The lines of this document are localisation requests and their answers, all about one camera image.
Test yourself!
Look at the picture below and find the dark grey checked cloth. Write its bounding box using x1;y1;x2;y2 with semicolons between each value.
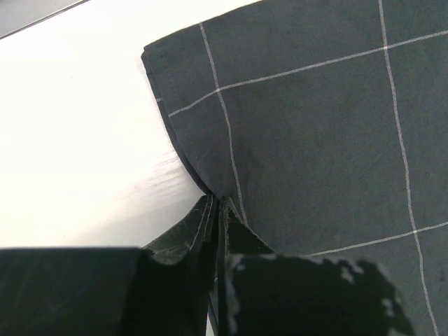
141;1;447;335

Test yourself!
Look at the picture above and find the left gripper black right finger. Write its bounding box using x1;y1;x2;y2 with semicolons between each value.
216;197;414;335

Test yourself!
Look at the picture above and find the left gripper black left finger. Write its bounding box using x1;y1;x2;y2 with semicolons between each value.
1;195;214;335

